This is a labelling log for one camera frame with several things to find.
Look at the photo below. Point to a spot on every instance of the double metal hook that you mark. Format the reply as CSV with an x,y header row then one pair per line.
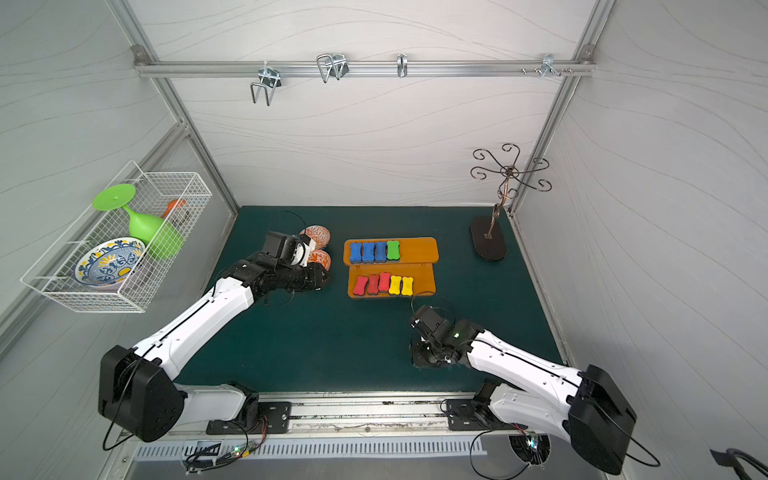
x,y
332,65
268,81

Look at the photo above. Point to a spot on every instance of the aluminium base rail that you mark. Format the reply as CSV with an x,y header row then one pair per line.
x,y
391,410

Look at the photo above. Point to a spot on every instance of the orange item in basket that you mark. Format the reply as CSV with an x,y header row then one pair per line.
x,y
175,210

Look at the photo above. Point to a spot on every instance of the red patterned bowl rear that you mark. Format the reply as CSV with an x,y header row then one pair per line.
x,y
319,234

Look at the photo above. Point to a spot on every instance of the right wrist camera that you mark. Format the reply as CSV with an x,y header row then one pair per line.
x,y
430,324

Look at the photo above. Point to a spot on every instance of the aluminium crossbar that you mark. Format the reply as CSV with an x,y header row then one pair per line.
x,y
357,69

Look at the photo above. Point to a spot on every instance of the blue eraser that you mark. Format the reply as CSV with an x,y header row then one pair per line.
x,y
380,252
368,252
355,252

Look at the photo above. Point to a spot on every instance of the green plastic goblet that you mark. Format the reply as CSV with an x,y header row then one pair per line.
x,y
162,240

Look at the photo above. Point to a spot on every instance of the double metal hook left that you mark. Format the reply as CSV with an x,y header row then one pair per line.
x,y
268,81

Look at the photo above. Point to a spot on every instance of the yellow eraser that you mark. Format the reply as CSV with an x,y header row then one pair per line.
x,y
407,286
395,285

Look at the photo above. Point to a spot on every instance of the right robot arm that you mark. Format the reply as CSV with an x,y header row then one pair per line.
x,y
583,407

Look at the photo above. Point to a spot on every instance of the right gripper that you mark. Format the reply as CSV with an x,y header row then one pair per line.
x,y
421,352

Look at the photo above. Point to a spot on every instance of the blue yellow patterned bowl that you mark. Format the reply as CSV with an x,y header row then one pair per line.
x,y
109,263

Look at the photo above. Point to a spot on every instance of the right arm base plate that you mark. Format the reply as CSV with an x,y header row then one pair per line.
x,y
462,416

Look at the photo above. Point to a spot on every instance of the orange two-tier shelf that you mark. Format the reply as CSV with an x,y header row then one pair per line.
x,y
418,257

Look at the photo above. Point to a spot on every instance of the white wire basket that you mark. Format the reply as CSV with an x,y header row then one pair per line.
x,y
52,274

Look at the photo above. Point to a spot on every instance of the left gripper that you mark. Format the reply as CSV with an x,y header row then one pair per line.
x,y
315,276

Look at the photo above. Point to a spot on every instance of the orange patterned bowl front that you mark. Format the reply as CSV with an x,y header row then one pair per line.
x,y
320,257

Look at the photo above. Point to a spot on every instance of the metal jewelry stand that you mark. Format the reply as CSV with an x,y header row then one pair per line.
x,y
486,234

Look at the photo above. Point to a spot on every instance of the single metal hook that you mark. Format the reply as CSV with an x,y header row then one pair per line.
x,y
402,65

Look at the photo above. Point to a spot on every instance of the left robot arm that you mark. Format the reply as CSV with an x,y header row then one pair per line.
x,y
138,390

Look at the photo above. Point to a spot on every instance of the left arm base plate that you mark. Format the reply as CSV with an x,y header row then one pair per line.
x,y
273,417

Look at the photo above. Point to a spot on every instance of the metal hook right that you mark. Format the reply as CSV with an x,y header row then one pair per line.
x,y
547,68

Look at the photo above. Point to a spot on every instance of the green eraser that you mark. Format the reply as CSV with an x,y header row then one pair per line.
x,y
393,250

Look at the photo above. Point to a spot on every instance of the double metal hook middle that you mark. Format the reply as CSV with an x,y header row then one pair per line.
x,y
332,65

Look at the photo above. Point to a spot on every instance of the red eraser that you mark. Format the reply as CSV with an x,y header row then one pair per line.
x,y
373,285
360,288
384,282

